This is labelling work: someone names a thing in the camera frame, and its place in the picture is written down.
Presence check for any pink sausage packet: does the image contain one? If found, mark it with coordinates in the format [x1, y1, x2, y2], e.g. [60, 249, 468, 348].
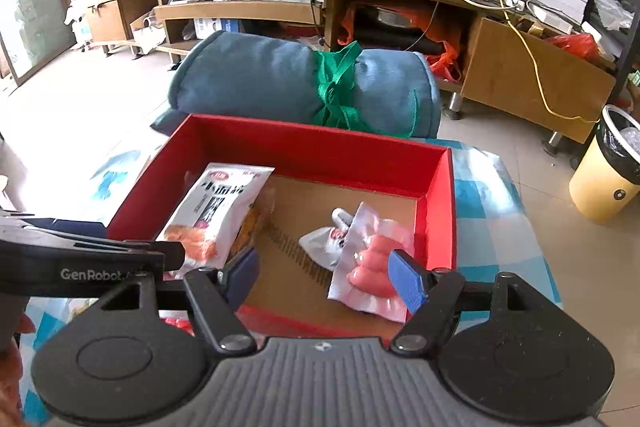
[328, 202, 413, 323]

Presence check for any white spicy strips packet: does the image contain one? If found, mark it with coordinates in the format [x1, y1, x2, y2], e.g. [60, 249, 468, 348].
[155, 161, 276, 281]

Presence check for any red snack packet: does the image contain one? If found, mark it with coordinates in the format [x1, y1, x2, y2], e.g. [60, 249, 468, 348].
[163, 317, 194, 336]

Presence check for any person's left hand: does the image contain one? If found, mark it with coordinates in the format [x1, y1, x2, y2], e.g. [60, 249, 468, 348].
[0, 339, 26, 427]

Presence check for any blue white checkered tablecloth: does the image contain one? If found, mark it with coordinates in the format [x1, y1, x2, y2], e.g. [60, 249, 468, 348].
[20, 139, 562, 426]

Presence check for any small white snack packet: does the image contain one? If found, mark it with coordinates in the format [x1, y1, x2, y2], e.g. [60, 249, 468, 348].
[298, 208, 354, 272]

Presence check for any red cardboard box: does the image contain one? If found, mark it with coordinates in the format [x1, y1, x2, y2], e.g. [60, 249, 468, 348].
[107, 115, 457, 341]

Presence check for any yellow trash bin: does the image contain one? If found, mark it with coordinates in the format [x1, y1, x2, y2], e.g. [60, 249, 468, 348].
[568, 105, 639, 225]

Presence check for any wooden TV cabinet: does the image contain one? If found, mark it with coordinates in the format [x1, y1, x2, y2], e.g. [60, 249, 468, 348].
[85, 0, 615, 143]

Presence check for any red plastic bag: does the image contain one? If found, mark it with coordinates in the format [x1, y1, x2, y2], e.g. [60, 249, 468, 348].
[546, 34, 600, 63]

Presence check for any green strap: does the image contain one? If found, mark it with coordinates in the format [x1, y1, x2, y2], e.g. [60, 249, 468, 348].
[309, 40, 419, 138]

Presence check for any yellow cable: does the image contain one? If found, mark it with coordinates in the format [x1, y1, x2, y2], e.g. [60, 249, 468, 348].
[412, 0, 601, 126]

